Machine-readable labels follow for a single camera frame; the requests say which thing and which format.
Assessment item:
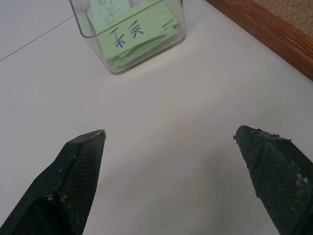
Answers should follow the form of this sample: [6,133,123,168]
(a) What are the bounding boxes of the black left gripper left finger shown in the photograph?
[0,129,107,235]

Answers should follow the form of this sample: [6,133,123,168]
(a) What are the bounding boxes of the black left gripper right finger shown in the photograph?
[232,125,313,235]

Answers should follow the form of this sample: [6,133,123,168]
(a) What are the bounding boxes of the green paper cards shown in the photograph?
[98,8,180,60]

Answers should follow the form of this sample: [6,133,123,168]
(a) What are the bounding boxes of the green note with pencil writing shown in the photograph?
[86,0,133,34]

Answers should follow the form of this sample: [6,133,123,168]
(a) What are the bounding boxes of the clear plastic box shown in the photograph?
[68,0,187,74]

